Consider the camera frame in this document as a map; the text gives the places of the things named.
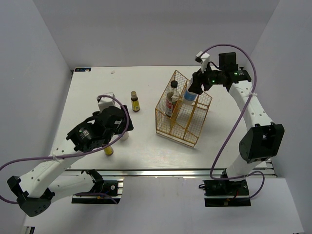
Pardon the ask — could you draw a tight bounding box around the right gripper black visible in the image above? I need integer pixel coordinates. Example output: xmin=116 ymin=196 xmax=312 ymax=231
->
xmin=188 ymin=62 xmax=224 ymax=95

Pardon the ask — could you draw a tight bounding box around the white jar silver lid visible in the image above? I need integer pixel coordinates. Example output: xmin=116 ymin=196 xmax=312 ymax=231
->
xmin=182 ymin=90 xmax=197 ymax=105
xmin=120 ymin=132 xmax=129 ymax=141

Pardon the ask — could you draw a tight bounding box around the dark sauce bottle red label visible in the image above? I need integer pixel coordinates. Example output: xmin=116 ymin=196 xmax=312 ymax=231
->
xmin=165 ymin=80 xmax=180 ymax=117

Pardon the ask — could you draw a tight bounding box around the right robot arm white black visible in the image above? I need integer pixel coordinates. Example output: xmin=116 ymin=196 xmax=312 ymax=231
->
xmin=187 ymin=52 xmax=285 ymax=195

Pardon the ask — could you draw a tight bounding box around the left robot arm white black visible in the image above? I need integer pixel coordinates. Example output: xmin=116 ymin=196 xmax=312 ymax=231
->
xmin=7 ymin=105 xmax=134 ymax=217

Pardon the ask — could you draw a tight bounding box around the small brown bottle yellow label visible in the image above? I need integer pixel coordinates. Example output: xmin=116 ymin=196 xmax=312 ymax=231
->
xmin=131 ymin=91 xmax=140 ymax=112

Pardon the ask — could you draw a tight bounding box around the small yellow bottle cork cap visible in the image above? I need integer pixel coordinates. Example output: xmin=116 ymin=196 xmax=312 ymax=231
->
xmin=103 ymin=146 xmax=114 ymax=156

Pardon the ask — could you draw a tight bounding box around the blue corner sticker left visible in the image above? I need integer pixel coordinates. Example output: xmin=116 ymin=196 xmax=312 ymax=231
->
xmin=74 ymin=67 xmax=91 ymax=72

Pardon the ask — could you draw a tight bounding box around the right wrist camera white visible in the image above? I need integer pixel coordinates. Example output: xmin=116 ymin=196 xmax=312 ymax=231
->
xmin=195 ymin=51 xmax=210 ymax=73

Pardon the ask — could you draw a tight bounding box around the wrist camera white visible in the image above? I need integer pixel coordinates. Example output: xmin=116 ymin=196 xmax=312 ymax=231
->
xmin=97 ymin=97 xmax=116 ymax=112
xmin=195 ymin=51 xmax=210 ymax=73

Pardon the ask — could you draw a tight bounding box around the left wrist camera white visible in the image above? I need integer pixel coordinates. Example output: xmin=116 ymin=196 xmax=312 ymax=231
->
xmin=97 ymin=97 xmax=116 ymax=112

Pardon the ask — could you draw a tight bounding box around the gold wire mesh organizer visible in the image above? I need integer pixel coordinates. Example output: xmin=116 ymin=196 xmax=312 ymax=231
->
xmin=155 ymin=70 xmax=212 ymax=147

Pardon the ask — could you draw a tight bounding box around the aluminium table rail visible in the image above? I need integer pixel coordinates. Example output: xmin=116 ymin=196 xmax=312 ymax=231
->
xmin=60 ymin=168 xmax=227 ymax=177

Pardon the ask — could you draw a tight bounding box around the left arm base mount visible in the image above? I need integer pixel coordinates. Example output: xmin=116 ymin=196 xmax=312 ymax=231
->
xmin=71 ymin=169 xmax=121 ymax=205

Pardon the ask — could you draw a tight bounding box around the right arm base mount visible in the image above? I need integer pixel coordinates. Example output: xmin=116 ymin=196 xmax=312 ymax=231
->
xmin=198 ymin=179 xmax=251 ymax=207

